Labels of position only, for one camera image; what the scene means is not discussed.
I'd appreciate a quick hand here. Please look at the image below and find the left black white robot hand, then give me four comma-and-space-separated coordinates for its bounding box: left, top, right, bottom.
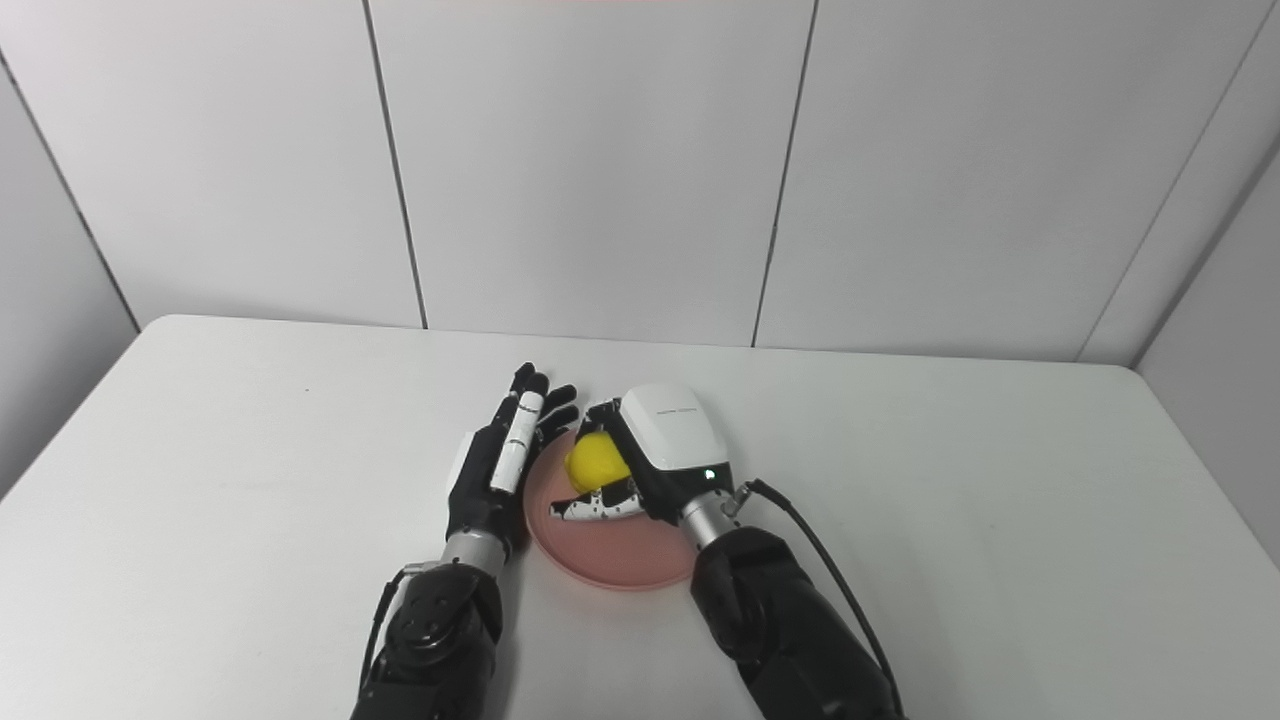
445, 362, 580, 551

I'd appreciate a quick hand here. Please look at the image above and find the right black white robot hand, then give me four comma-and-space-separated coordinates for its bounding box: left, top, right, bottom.
548, 383, 733, 526

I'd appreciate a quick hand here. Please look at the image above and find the yellow lemon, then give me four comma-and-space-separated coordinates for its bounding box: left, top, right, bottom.
565, 433, 633, 495

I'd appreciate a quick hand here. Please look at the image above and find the pink round plate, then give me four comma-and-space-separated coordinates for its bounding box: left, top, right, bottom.
524, 430, 701, 591

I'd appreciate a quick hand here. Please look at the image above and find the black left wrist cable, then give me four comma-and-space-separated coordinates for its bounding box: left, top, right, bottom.
358, 564, 441, 691

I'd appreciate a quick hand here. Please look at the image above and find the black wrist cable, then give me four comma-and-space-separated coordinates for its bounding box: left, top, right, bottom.
358, 564, 441, 691
725, 479, 907, 717

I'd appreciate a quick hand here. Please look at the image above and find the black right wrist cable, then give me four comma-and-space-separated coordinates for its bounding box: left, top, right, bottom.
725, 479, 907, 717

